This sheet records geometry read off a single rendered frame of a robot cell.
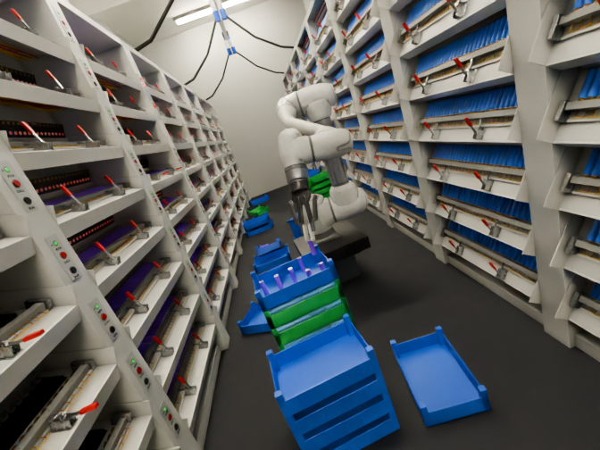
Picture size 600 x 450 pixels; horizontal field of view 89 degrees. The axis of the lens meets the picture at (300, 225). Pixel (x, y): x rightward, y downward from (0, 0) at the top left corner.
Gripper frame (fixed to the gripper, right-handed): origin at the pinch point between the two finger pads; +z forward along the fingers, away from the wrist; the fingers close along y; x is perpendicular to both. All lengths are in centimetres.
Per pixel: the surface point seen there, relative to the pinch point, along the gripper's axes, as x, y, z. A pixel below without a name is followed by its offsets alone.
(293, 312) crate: 7.8, 9.1, 27.4
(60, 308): 63, 43, 9
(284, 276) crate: -6.4, 16.8, 15.1
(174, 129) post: -89, 133, -119
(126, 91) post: -21, 106, -111
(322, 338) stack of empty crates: 9.5, -0.8, 37.2
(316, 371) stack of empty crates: 18.7, -0.1, 44.4
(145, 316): 34, 50, 18
